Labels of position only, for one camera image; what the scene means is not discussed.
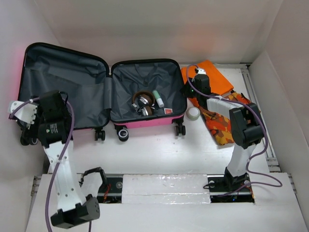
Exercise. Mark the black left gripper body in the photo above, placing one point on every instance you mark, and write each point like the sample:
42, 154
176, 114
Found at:
41, 108

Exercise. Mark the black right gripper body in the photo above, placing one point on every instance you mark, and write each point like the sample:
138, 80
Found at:
189, 90

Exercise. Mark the white tape roll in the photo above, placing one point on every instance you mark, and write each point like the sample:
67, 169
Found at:
193, 113

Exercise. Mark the pink suitcase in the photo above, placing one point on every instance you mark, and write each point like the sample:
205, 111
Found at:
100, 93

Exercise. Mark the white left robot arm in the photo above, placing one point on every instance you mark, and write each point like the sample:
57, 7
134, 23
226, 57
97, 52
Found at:
69, 201

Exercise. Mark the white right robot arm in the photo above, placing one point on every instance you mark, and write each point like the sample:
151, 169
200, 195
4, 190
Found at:
239, 163

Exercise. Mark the red card deck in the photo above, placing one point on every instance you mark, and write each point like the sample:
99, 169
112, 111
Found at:
168, 111

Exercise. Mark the green white tube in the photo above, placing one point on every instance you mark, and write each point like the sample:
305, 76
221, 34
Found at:
158, 98

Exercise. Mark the orange camouflage cloth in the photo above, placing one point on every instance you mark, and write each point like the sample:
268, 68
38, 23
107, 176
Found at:
217, 128

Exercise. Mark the brown headphones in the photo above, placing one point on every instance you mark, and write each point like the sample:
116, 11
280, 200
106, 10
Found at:
143, 102

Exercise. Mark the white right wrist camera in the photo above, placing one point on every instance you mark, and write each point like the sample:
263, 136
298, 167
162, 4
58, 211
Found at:
200, 71

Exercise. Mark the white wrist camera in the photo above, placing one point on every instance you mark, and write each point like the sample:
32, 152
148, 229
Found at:
200, 71
26, 113

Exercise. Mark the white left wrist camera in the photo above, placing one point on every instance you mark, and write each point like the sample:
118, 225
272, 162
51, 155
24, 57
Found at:
26, 113

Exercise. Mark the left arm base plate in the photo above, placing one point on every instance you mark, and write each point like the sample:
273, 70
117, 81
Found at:
111, 192

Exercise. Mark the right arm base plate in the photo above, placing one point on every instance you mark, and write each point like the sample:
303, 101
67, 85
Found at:
221, 192

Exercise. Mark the aluminium rail right edge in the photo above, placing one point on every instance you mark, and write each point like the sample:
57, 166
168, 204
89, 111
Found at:
265, 143

